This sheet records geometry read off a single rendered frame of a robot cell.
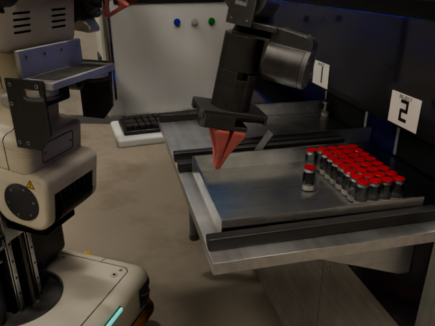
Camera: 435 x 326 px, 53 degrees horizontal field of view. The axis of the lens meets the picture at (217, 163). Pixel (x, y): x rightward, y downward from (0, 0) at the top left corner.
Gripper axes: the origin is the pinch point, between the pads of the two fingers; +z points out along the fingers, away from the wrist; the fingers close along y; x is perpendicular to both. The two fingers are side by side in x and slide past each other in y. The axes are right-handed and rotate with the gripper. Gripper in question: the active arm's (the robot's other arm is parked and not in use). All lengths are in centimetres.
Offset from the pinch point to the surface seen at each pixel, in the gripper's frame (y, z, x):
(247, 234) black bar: 4.0, 7.2, -8.7
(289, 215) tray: 10.8, 4.8, -6.6
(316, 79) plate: 36, -8, 43
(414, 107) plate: 34.7, -12.4, 3.9
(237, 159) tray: 10.5, 6.7, 18.9
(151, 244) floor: 17, 101, 126
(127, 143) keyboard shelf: -8, 23, 63
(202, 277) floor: 36, 96, 93
